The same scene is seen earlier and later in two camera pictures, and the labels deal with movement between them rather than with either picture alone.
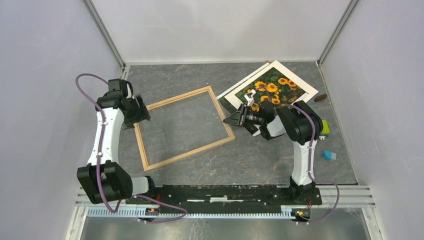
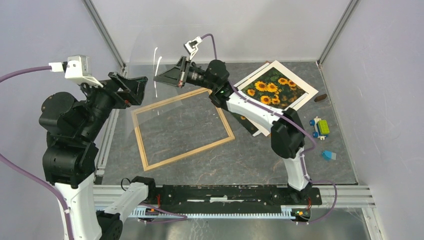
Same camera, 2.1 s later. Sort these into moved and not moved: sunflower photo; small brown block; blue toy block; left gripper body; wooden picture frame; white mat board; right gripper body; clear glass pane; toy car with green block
Moved: left gripper body; clear glass pane; right gripper body
Not moved: small brown block; white mat board; sunflower photo; blue toy block; wooden picture frame; toy car with green block
